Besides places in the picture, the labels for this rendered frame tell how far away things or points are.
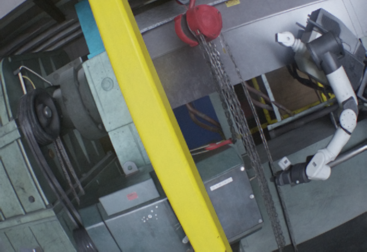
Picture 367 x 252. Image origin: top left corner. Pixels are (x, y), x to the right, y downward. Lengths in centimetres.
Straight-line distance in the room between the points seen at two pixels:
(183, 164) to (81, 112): 110
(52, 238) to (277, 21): 165
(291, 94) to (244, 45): 293
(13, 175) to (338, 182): 182
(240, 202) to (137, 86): 75
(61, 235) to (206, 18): 124
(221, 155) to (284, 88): 331
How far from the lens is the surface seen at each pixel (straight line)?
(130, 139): 229
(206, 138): 480
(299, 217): 230
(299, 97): 499
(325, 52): 144
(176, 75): 214
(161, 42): 216
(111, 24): 122
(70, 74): 228
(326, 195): 228
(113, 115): 228
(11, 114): 200
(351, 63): 164
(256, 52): 211
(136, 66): 120
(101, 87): 229
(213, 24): 160
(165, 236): 171
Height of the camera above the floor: 122
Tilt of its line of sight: 7 degrees down
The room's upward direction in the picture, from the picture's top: 23 degrees counter-clockwise
